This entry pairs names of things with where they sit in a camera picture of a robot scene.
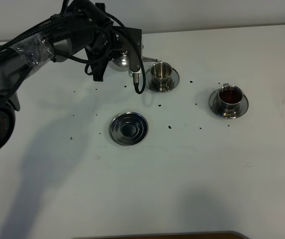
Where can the steel cup saucer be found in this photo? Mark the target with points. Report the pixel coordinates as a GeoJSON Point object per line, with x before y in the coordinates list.
{"type": "Point", "coordinates": [174, 79]}
{"type": "Point", "coordinates": [243, 107]}

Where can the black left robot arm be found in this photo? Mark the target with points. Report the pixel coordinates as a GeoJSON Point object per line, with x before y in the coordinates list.
{"type": "Point", "coordinates": [81, 32]}

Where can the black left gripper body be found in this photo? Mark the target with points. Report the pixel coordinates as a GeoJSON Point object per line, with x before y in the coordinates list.
{"type": "Point", "coordinates": [100, 41]}

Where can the left stainless steel teacup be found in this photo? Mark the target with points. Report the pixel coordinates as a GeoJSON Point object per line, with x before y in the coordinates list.
{"type": "Point", "coordinates": [161, 76]}

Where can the left steel cup saucer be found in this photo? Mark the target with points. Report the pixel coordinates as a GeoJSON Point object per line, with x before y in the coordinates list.
{"type": "Point", "coordinates": [174, 79]}

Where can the steel teapot saucer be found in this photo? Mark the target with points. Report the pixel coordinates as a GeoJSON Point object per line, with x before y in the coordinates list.
{"type": "Point", "coordinates": [128, 128]}

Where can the stainless steel teacup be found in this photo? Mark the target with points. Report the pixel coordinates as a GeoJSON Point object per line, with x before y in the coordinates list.
{"type": "Point", "coordinates": [228, 101]}
{"type": "Point", "coordinates": [161, 76]}

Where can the right steel cup saucer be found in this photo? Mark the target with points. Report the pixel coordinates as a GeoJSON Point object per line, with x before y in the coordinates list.
{"type": "Point", "coordinates": [243, 107]}

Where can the stainless steel teapot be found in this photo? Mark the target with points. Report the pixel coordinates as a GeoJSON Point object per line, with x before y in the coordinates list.
{"type": "Point", "coordinates": [120, 61]}

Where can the right stainless steel teacup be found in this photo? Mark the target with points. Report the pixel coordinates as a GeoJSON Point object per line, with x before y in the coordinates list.
{"type": "Point", "coordinates": [228, 101]}

